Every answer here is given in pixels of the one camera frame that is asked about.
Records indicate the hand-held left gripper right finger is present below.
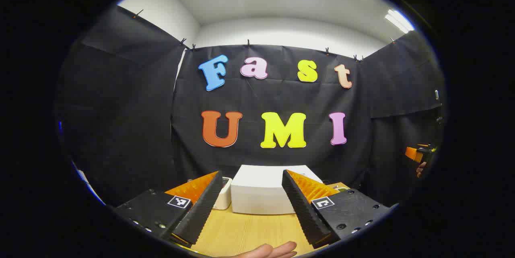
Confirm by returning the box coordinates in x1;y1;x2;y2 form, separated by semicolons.
282;169;399;250

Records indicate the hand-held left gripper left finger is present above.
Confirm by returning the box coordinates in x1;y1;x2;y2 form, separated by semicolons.
113;170;224;248

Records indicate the white microwave oven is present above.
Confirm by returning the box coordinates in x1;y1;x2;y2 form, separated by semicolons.
231;165;322;215

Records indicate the white toaster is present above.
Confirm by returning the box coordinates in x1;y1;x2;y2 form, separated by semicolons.
213;177;233;210

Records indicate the black backdrop cloth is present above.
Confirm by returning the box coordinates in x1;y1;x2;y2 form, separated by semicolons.
56;4;447;206

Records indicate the ceiling light panel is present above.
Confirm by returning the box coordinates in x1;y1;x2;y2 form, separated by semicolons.
385;8;415;34

